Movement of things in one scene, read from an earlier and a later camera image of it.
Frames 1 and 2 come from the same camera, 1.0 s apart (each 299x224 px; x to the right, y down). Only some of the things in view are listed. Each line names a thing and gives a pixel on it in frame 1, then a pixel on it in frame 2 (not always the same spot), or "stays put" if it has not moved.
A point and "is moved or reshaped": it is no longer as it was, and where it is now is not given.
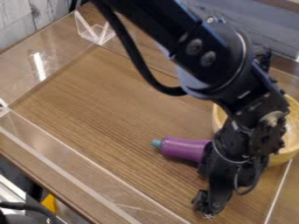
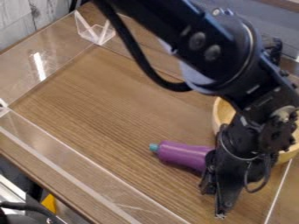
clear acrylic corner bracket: x=98 y=33 stays put
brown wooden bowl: x=223 y=119 stays put
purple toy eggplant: x=184 y=148 is moved or reshaped
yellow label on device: x=50 y=203 stays put
